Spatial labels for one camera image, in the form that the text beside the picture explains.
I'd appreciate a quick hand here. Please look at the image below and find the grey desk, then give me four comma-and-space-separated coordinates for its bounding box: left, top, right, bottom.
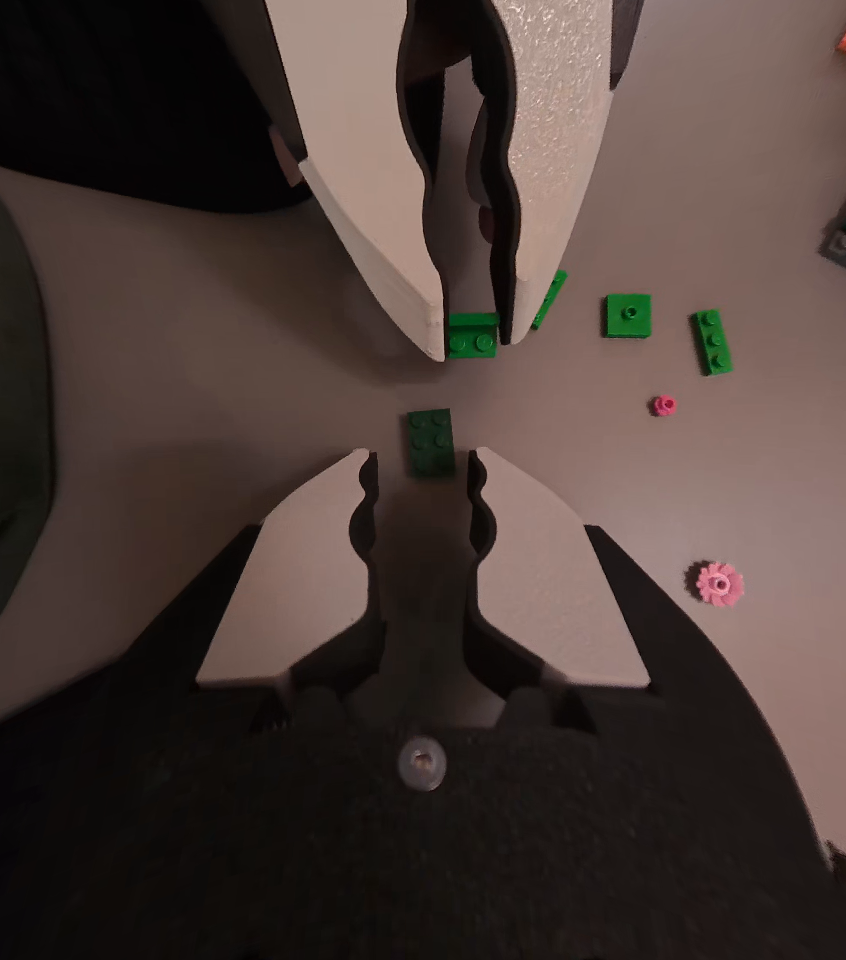
0, 0, 846, 901

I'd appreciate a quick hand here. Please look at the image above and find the green square toy plate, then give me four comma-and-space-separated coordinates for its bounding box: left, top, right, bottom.
602, 293, 653, 341

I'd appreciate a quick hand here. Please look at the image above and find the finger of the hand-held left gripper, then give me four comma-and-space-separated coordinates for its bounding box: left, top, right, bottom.
261, 0, 448, 365
468, 0, 616, 348

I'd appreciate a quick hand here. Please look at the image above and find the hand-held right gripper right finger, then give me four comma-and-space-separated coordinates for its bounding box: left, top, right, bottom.
465, 447, 652, 691

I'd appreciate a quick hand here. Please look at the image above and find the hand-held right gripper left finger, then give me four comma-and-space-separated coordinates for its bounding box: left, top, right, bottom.
195, 447, 388, 702

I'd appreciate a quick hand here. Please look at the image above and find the green toy bracket brick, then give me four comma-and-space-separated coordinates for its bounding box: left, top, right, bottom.
447, 310, 503, 362

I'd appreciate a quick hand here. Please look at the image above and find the green narrow toy plate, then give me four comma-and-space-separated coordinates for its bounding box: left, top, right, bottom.
690, 308, 734, 378
529, 269, 569, 332

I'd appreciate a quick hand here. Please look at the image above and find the large pink toy flower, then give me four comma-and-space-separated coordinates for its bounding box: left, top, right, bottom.
684, 560, 747, 608

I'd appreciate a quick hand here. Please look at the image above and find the dark green toy plate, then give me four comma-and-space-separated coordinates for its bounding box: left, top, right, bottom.
405, 408, 458, 479

